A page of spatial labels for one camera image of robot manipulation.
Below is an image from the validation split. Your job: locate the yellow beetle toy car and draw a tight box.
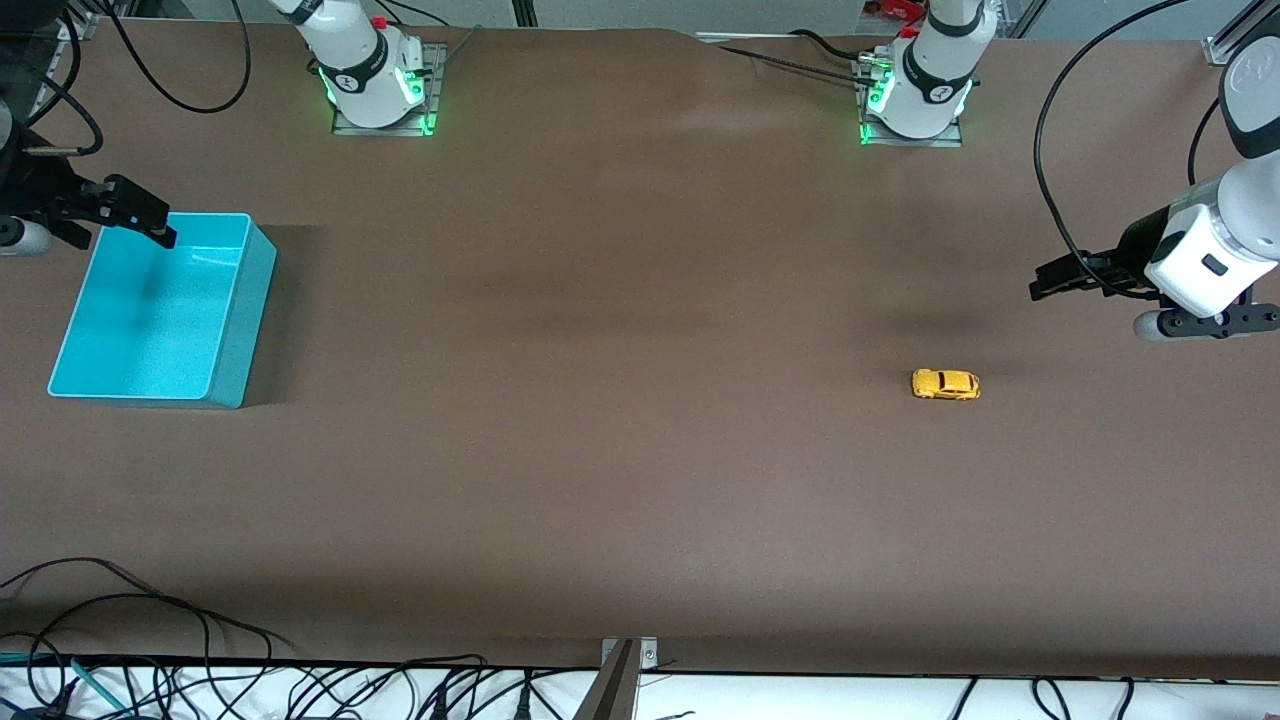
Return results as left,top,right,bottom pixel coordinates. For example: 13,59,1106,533
911,369,982,402

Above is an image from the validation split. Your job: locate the turquoise plastic bin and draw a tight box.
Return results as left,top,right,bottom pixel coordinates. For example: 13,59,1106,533
47,212,278,410

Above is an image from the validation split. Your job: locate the short black arm cable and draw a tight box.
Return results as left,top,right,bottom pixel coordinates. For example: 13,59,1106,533
1188,95,1226,186

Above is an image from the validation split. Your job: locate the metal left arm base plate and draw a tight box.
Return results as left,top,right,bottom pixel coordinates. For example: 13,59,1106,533
855,55,964,149

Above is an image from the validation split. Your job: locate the aluminium frame profile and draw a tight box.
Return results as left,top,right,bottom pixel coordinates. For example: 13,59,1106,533
1205,0,1280,67

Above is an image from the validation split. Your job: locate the thick black base cable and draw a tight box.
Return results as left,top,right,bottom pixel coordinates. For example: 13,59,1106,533
790,30,873,61

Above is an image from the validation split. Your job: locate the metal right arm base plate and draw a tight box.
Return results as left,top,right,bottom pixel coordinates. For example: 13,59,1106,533
332,43,443,136

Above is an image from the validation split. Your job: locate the thin black base cable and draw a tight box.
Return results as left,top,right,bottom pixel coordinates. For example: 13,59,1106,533
715,45,863,86

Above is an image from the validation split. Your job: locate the thin grey wire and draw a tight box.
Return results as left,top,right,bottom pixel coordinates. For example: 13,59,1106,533
438,25,483,73

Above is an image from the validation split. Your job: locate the black looped floor cable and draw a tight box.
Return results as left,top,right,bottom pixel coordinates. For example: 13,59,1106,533
0,557,296,666

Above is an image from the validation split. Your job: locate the teal cable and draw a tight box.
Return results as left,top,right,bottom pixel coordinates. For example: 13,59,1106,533
0,650,131,713

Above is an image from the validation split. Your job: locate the small metal bracket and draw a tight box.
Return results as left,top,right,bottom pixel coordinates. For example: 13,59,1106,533
601,637,660,671

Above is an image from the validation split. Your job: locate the grey camera pole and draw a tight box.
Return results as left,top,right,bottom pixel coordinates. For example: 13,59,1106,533
573,640,641,720

